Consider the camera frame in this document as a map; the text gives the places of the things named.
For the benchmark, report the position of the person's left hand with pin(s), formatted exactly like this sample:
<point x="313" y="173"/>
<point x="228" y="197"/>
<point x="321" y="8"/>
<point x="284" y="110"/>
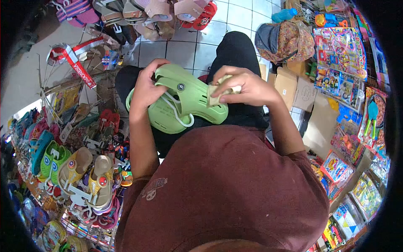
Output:
<point x="145" y="89"/>

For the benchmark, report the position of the person's right hand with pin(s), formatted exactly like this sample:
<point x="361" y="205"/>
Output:
<point x="255" y="89"/>

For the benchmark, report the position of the person's left fingers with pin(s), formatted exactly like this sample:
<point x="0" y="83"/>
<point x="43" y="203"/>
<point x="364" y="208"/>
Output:
<point x="156" y="63"/>

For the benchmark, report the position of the person's right thumb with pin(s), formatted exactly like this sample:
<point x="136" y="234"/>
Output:
<point x="232" y="98"/>

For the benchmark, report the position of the person's right fingers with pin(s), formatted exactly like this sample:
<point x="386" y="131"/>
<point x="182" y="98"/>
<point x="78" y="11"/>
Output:
<point x="227" y="71"/>

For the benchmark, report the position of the person's left thumb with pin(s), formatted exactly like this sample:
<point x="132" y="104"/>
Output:
<point x="161" y="91"/>

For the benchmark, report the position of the beige cloth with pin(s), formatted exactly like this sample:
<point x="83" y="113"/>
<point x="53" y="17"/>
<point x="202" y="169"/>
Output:
<point x="215" y="94"/>

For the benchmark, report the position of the green clog with black button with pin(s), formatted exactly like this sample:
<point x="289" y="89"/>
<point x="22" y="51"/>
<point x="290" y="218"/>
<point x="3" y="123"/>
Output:
<point x="195" y="100"/>

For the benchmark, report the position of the person's legs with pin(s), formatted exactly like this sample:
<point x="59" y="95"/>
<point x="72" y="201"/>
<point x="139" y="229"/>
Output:
<point x="234" y="53"/>

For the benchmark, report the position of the white plastic shoe hanger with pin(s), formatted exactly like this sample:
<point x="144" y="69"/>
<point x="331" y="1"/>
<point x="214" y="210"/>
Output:
<point x="177" y="113"/>

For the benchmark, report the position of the small blue toy packet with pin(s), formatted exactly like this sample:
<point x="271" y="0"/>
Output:
<point x="110" y="59"/>

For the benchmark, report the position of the row of hanging sandals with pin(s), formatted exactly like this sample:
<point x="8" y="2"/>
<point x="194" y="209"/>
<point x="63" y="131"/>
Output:
<point x="141" y="15"/>

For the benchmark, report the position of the small cardboard box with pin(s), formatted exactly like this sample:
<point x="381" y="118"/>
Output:
<point x="285" y="85"/>

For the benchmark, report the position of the floral cap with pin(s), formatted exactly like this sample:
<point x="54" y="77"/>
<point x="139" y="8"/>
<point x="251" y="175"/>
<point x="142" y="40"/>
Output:
<point x="288" y="41"/>

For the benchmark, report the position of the cardboard box with round stamp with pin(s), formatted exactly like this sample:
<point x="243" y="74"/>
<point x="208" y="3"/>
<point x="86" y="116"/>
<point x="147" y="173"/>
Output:
<point x="304" y="94"/>

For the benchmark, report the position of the blue plastic bottle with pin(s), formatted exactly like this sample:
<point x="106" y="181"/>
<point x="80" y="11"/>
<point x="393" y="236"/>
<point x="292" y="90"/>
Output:
<point x="283" y="15"/>

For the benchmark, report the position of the red and white ribbon ornament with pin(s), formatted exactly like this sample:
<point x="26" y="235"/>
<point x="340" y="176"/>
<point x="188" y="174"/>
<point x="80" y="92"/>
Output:
<point x="74" y="61"/>

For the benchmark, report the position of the large brown cardboard sheet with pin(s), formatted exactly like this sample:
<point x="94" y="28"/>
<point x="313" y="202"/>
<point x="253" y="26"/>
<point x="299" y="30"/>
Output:
<point x="321" y="126"/>

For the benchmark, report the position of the yellow printed packet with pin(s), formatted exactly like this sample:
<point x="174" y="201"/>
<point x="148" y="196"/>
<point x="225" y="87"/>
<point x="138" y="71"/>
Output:
<point x="66" y="99"/>

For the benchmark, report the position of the person's body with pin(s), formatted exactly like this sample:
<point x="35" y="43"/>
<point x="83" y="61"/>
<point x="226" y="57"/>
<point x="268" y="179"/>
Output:
<point x="226" y="195"/>

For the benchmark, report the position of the full toy shop shelf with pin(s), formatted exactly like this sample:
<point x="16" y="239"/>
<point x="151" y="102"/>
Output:
<point x="343" y="53"/>

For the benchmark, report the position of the rack of children's sandals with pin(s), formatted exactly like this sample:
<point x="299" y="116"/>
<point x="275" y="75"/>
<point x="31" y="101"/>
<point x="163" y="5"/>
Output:
<point x="75" y="176"/>

